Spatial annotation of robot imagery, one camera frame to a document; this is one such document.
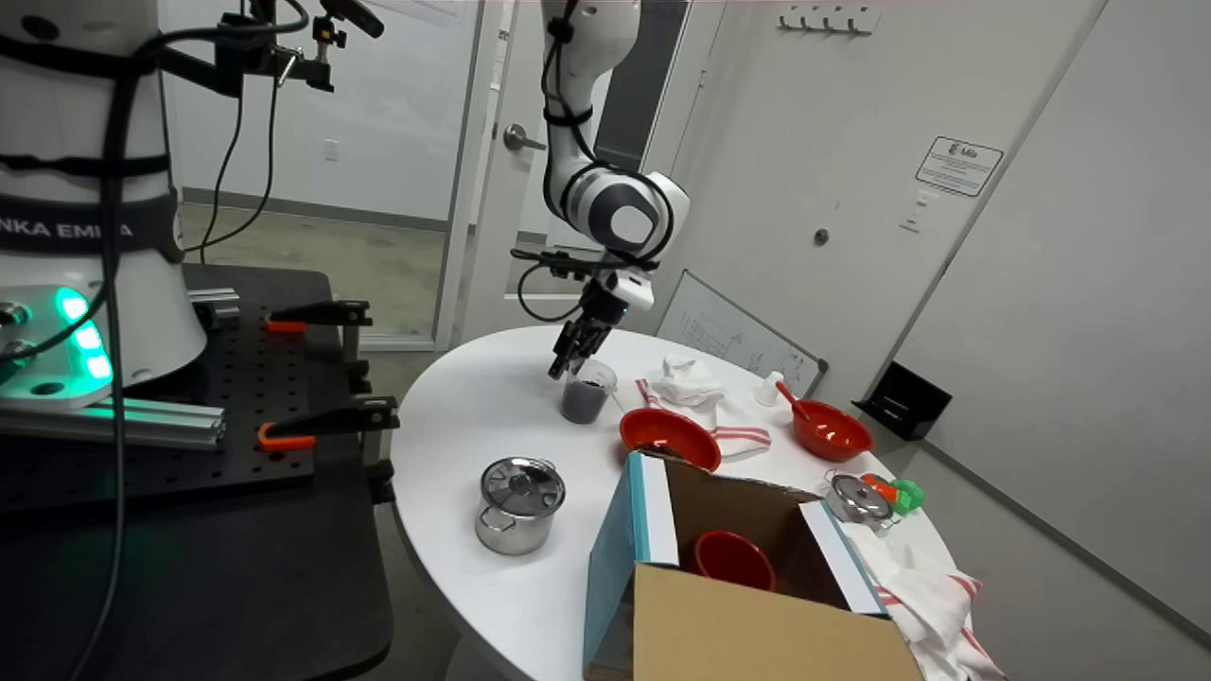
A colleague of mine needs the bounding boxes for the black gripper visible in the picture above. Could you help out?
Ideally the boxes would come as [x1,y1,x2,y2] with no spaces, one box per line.
[548,270,653,377]

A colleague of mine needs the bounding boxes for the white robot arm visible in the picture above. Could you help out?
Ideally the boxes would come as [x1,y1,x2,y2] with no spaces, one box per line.
[541,0,687,377]

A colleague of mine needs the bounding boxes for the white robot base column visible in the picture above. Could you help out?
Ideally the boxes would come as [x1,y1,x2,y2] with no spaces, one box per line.
[0,0,208,404]

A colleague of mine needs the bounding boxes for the red bowl on table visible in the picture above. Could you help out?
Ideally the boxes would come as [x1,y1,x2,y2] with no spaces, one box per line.
[618,407,722,474]

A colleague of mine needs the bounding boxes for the steel pot with lid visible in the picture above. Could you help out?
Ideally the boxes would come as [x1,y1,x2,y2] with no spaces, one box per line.
[471,458,566,557]

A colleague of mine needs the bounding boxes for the white cloth with red stripes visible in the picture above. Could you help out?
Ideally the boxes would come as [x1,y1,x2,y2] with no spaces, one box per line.
[637,357,1004,681]

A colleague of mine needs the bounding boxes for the black orange clamp upper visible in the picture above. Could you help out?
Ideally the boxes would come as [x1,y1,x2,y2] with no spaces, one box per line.
[260,300,374,338]

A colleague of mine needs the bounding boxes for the black orange clamp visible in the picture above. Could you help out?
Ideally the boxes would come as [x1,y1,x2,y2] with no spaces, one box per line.
[252,396,401,458]
[260,300,374,338]

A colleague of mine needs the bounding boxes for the red cup in box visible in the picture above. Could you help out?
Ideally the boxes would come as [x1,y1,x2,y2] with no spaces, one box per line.
[695,531,774,591]

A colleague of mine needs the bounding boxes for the cardboard box with blue flaps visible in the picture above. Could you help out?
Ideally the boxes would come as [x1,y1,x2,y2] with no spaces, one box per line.
[579,455,923,681]

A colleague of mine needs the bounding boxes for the black orange clamp lower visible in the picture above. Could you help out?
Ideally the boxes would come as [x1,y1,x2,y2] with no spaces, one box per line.
[252,396,401,458]

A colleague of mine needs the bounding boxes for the small colourful toy items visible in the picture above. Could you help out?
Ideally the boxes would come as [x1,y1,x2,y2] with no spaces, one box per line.
[825,474,923,526]

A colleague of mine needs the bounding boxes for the black box on floor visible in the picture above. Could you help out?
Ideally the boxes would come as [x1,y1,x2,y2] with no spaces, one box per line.
[856,363,951,443]

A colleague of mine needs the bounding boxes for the black perforated mounting table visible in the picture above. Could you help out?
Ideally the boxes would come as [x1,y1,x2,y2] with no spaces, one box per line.
[0,264,394,681]

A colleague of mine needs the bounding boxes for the whiteboard leaning on wall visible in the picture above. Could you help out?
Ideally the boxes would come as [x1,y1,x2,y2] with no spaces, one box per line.
[657,272,828,396]

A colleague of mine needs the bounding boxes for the white door with handle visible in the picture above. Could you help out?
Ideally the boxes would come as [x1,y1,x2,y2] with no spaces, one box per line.
[430,0,710,351]

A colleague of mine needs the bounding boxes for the camera on tripod mount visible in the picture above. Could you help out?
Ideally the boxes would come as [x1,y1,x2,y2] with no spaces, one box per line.
[215,0,386,90]

